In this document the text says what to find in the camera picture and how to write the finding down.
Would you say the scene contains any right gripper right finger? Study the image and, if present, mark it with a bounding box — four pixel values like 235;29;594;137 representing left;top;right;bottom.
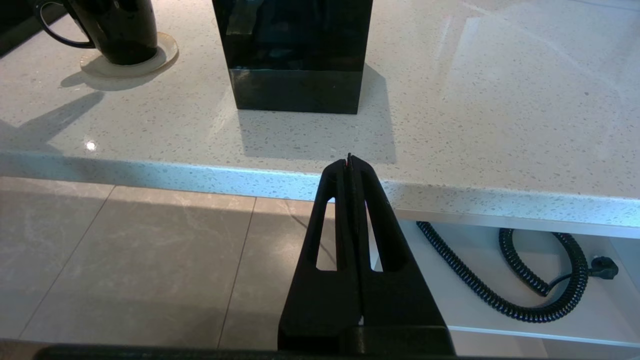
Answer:
350;154;456;355

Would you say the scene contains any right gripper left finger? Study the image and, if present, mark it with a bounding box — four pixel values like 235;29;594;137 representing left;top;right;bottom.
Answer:
278;159;362;351

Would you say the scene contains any white base panel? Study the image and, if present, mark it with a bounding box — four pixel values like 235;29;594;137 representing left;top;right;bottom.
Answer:
397;220;640;348

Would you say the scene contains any black tissue box white lid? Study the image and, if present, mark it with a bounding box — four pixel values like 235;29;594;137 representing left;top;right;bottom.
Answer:
211;0;374;115

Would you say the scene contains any round clear coaster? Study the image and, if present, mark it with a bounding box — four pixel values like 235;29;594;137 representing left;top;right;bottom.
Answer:
79;32;179;78

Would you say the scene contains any black mug white inside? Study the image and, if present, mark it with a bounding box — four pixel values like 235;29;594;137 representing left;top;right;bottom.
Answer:
34;0;159;66

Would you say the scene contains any black coiled cable with plug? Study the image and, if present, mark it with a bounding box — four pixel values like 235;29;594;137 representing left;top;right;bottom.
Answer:
416;221;620;323

